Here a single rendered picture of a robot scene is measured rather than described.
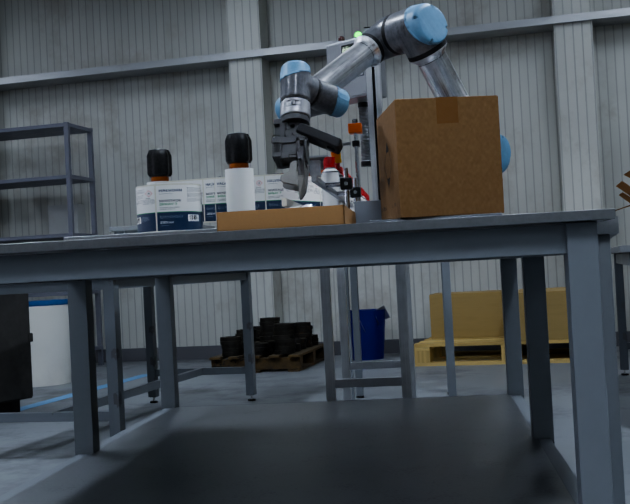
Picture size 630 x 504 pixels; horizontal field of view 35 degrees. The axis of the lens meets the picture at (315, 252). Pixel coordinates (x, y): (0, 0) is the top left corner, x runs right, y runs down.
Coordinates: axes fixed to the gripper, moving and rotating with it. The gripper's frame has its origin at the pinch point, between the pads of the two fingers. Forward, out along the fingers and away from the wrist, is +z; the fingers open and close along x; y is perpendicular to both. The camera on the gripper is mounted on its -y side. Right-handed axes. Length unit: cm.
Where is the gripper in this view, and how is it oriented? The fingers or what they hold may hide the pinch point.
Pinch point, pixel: (303, 194)
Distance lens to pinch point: 241.9
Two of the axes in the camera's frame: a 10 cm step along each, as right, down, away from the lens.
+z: 0.1, 9.3, -3.6
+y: -9.9, 0.5, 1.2
